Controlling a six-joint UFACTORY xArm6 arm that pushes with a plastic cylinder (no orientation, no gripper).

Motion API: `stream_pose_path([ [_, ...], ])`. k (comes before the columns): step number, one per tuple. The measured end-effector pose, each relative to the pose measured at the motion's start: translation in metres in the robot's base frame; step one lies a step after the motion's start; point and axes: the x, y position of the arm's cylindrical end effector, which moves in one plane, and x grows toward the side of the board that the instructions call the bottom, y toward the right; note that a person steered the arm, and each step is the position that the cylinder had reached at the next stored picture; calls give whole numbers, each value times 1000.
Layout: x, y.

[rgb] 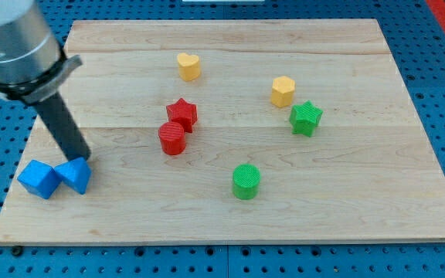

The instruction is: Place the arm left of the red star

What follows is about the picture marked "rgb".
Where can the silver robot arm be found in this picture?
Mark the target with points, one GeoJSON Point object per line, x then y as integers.
{"type": "Point", "coordinates": [33, 63]}

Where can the red star block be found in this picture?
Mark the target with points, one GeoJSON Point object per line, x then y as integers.
{"type": "Point", "coordinates": [184, 113]}

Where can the green star block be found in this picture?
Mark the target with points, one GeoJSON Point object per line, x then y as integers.
{"type": "Point", "coordinates": [305, 118]}

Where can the wooden board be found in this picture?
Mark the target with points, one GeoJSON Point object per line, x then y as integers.
{"type": "Point", "coordinates": [238, 132]}

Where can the green cylinder block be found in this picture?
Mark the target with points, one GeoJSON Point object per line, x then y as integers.
{"type": "Point", "coordinates": [246, 181]}

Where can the red cylinder block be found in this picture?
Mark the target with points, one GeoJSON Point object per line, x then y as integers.
{"type": "Point", "coordinates": [172, 138]}

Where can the yellow hexagon block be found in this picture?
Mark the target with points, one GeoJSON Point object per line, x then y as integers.
{"type": "Point", "coordinates": [282, 91]}

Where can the yellow heart block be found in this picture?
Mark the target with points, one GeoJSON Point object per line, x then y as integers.
{"type": "Point", "coordinates": [189, 67]}

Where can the blue triangular block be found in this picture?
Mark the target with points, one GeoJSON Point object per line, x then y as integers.
{"type": "Point", "coordinates": [75, 174]}

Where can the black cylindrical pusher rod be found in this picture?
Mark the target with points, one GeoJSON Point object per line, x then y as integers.
{"type": "Point", "coordinates": [60, 123]}

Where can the blue cube block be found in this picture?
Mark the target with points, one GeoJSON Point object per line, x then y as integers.
{"type": "Point", "coordinates": [39, 179]}

